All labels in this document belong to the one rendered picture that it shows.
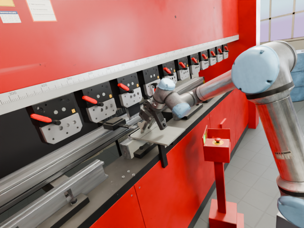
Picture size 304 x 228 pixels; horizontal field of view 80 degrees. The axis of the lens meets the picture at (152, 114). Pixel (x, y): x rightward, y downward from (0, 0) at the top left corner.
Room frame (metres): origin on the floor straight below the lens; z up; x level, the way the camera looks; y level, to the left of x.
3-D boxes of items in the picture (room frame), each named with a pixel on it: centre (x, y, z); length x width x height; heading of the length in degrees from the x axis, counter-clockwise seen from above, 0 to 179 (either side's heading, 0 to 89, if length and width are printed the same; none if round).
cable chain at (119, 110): (1.45, 0.26, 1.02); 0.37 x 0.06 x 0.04; 138
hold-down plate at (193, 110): (1.44, -0.35, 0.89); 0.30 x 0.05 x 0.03; 138
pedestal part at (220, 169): (1.10, -0.41, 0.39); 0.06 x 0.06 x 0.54; 62
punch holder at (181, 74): (1.46, -0.28, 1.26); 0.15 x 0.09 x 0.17; 138
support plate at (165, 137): (0.93, -0.01, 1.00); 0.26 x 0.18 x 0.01; 48
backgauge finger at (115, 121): (1.15, 0.22, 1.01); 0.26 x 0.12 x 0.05; 48
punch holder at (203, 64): (1.76, -0.55, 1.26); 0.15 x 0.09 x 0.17; 138
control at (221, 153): (1.10, -0.41, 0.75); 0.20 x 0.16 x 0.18; 152
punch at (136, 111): (1.03, 0.10, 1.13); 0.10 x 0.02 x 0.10; 138
